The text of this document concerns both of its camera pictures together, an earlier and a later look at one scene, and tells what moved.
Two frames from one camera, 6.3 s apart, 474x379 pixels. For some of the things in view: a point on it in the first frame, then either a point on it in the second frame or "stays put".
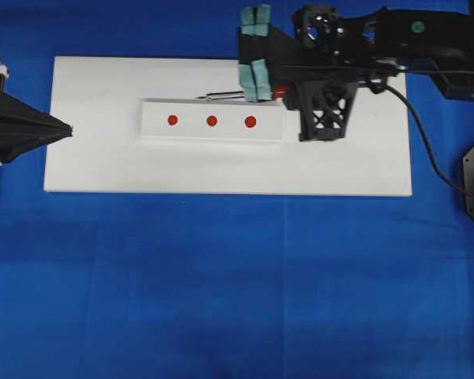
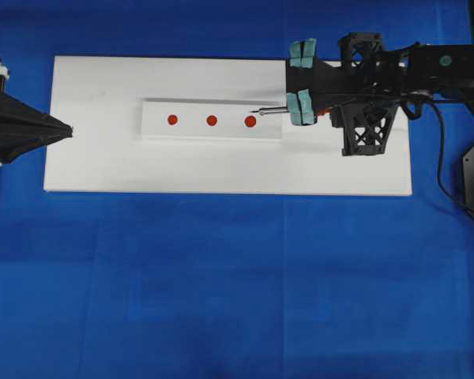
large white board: [101, 98] stays put
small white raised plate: [215, 119] stays put
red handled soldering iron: [280, 91] -> [320, 112]
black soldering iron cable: [376, 87] -> [441, 189]
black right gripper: [317, 69] -> [364, 93]
